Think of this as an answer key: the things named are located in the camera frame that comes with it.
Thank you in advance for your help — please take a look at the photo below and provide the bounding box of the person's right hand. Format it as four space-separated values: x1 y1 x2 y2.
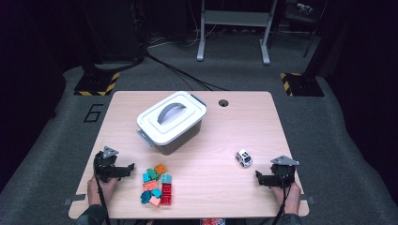
271 182 302 216

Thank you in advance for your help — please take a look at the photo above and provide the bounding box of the salmon toy brick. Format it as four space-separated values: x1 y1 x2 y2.
142 180 159 192

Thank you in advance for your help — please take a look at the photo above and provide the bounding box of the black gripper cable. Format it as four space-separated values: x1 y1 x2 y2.
271 172 289 225
94 172 112 225

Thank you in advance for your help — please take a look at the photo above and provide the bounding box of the black floor cable bundle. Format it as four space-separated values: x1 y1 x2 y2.
145 51 229 92

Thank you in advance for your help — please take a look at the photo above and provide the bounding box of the dark teal toy brick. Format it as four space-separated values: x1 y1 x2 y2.
140 190 153 205

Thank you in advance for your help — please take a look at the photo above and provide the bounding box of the grey camera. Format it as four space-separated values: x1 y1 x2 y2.
295 2 314 16

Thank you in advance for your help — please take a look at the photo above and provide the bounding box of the green toy brick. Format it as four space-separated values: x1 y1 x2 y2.
146 168 160 181

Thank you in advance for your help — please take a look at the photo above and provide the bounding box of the person's left hand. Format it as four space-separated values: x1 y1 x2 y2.
86 175 118 206

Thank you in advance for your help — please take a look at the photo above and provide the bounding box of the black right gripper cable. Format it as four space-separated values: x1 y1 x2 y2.
271 172 289 225

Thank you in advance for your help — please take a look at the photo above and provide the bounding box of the red printed object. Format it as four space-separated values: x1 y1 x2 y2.
200 217 226 225

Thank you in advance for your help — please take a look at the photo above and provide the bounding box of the black yellow striped base plate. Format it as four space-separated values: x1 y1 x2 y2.
73 71 121 97
280 72 326 98

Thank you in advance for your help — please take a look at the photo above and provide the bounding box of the white lid with grey handle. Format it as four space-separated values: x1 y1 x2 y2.
136 91 208 147

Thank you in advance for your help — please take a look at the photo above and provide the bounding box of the black equipment cabinet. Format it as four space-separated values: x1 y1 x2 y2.
79 0 146 64

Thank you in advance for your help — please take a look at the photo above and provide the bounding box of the white metal desk frame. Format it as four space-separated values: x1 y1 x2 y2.
196 0 280 66

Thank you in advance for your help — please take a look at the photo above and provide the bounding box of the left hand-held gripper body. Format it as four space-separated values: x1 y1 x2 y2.
93 145 120 183

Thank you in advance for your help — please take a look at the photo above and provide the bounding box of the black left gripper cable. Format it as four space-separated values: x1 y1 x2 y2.
94 172 112 225

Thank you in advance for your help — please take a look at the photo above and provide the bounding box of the white toy car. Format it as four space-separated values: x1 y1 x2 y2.
235 149 253 169

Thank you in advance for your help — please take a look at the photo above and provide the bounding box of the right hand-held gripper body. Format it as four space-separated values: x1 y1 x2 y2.
270 155 299 188

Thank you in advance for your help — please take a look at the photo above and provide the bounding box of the transparent brown storage box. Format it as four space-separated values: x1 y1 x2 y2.
136 93 207 157

